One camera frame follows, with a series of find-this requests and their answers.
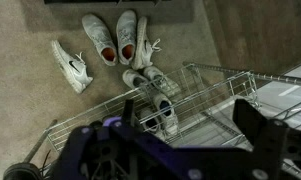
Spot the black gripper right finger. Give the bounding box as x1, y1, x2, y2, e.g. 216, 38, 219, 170
232, 98, 269, 154

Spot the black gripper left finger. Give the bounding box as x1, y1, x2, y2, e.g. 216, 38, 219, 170
121, 98, 136, 128

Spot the white low sneaker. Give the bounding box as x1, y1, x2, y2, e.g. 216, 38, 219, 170
121, 68, 150, 90
138, 108, 165, 139
143, 65, 182, 98
152, 93, 180, 136

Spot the white Nike sneaker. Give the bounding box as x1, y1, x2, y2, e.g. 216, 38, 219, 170
131, 16, 163, 71
49, 39, 94, 95

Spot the grey sneaker orange insole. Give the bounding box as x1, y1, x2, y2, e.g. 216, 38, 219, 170
81, 13, 119, 67
115, 9, 138, 66

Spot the chrome wire shelf rack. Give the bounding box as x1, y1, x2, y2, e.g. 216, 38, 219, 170
39, 61, 301, 180

